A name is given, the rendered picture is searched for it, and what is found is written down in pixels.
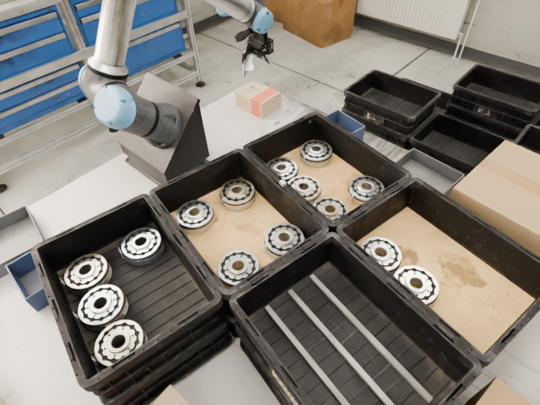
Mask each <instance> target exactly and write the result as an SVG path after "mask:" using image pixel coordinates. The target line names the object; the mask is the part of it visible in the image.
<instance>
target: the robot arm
mask: <svg viewBox="0 0 540 405"><path fill-rule="evenodd" d="M204 1H206V2H209V3H210V4H211V5H213V6H215V9H216V10H217V12H218V14H219V15H220V16H222V17H225V16H229V15H230V16H231V17H233V18H236V19H237V20H239V21H240V22H241V23H243V24H245V25H247V27H248V29H247V30H245V31H240V32H239V33H238V34H236V36H235V39H236V41H237V42H239V41H240V42H241V41H244V40H245V39H246V38H247V37H248V36H249V37H248V39H247V42H246V45H245V48H244V49H243V54H242V72H243V78H245V76H246V74H247V71H253V70H254V68H255V66H254V64H253V63H252V61H253V55H250V52H251V53H252V54H254V55H256V56H257V57H258V58H260V59H262V56H263V57H264V58H265V61H266V62H267V63H269V64H270V59H275V58H276V57H275V56H274V55H272V52H274V45H273V39H271V38H269V37H268V31H269V30H270V29H271V27H272V24H273V14H272V12H271V11H270V10H268V8H266V0H204ZM136 4H137V0H102V4H101V10H100V20H99V26H98V31H97V37H96V47H95V53H94V56H92V57H90V58H88V62H87V63H86V64H85V66H84V67H82V68H81V70H80V73H79V85H80V88H81V90H82V92H83V94H84V95H85V96H86V97H87V98H88V99H89V100H90V101H91V102H92V103H93V107H94V108H95V109H94V113H95V115H96V118H97V119H98V120H99V121H100V122H101V123H102V124H104V125H107V126H108V127H109V128H112V129H119V130H121V131H124V132H127V133H131V134H133V135H136V136H139V137H142V138H143V139H144V140H146V141H147V142H148V143H150V144H151V145H152V146H154V147H157V148H159V149H165V148H168V147H170V146H172V144H173V143H175V142H176V140H177V139H178V137H179V135H180V133H181V131H182V114H181V113H180V111H179V110H178V108H177V107H175V106H174V105H172V104H168V103H159V102H152V101H149V100H147V99H145V98H143V97H140V96H139V95H137V94H136V93H135V92H134V91H133V90H132V89H131V88H130V87H129V86H128V85H127V84H126V82H127V78H128V74H129V70H128V68H127V67H126V66H125V58H126V54H127V50H128V45H129V37H130V33H131V29H132V25H133V17H134V12H135V8H136ZM252 34H253V35H252ZM250 35H251V36H250Z"/></svg>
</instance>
